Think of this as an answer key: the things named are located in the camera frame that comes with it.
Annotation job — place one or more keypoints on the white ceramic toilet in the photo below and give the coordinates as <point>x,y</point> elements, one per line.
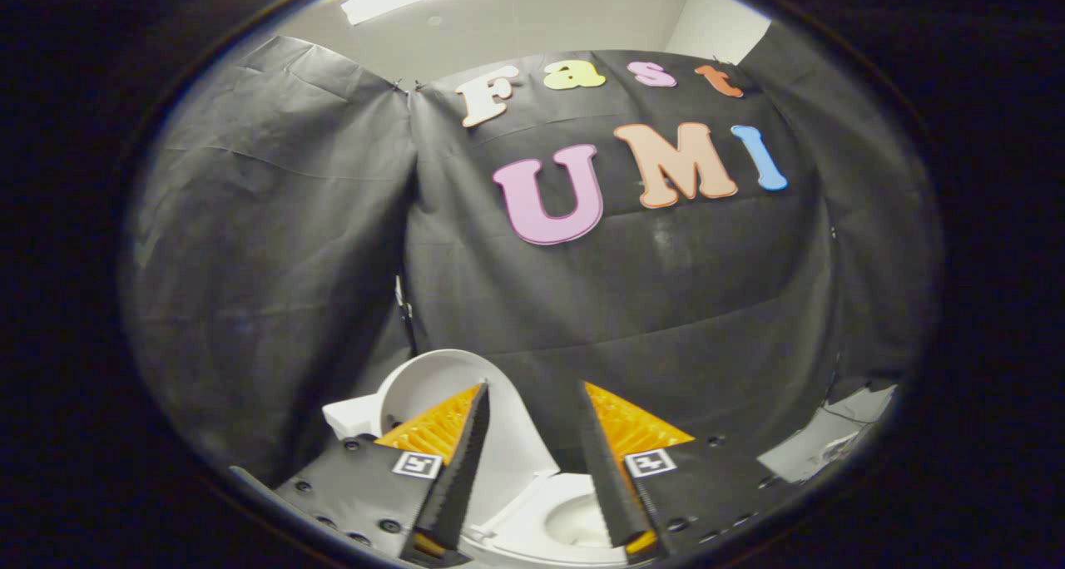
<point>566,515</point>

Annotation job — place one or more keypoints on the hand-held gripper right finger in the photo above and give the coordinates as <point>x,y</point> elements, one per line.
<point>611,486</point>

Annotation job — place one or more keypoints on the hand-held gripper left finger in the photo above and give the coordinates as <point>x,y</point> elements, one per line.
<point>453,486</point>

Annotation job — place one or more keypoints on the white toilet lid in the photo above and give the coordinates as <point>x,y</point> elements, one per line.
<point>516,444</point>

